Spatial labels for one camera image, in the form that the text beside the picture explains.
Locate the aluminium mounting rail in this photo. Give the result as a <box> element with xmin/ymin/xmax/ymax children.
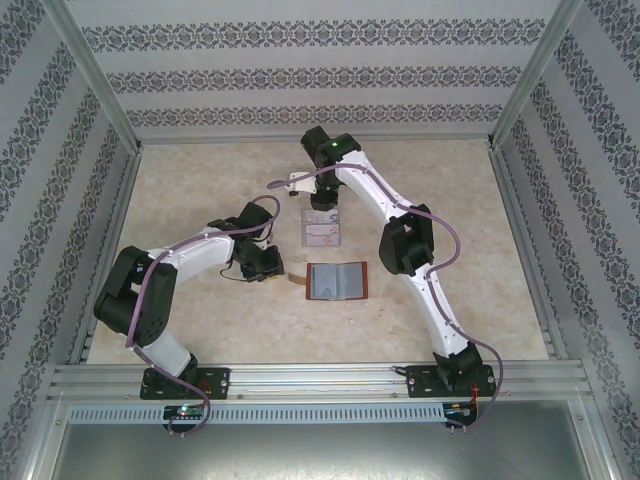
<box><xmin>47</xmin><ymin>362</ymin><xmax>595</xmax><ymax>401</ymax></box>

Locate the slotted grey cable duct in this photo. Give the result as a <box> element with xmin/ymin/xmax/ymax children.
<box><xmin>67</xmin><ymin>402</ymin><xmax>447</xmax><ymax>424</ymax></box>

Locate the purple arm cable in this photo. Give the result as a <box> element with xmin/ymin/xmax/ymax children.
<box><xmin>268</xmin><ymin>164</ymin><xmax>503</xmax><ymax>432</ymax></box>
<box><xmin>124</xmin><ymin>194</ymin><xmax>282</xmax><ymax>437</ymax></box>

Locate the brown leather card holder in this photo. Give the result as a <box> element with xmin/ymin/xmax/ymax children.
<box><xmin>291</xmin><ymin>260</ymin><xmax>371</xmax><ymax>302</ymax></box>

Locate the grey metal sheet panel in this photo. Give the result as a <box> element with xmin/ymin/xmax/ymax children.
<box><xmin>29</xmin><ymin>397</ymin><xmax>619</xmax><ymax>480</ymax></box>

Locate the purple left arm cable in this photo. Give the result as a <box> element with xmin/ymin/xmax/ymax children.
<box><xmin>124</xmin><ymin>194</ymin><xmax>282</xmax><ymax>437</ymax></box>

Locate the aluminium frame post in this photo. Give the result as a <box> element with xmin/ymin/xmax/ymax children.
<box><xmin>485</xmin><ymin>0</ymin><xmax>591</xmax><ymax>150</ymax></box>
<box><xmin>43</xmin><ymin>0</ymin><xmax>146</xmax><ymax>151</ymax></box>

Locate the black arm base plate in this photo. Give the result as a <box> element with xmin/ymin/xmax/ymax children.
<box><xmin>141</xmin><ymin>367</ymin><xmax>232</xmax><ymax>401</ymax></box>
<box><xmin>407</xmin><ymin>364</ymin><xmax>496</xmax><ymax>400</ymax></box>

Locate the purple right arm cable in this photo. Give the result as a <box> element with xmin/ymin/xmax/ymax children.
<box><xmin>268</xmin><ymin>164</ymin><xmax>503</xmax><ymax>432</ymax></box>

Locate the aluminium side rail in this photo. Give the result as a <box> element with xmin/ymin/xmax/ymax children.
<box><xmin>67</xmin><ymin>144</ymin><xmax>146</xmax><ymax>365</ymax></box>
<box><xmin>487</xmin><ymin>142</ymin><xmax>569</xmax><ymax>360</ymax></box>

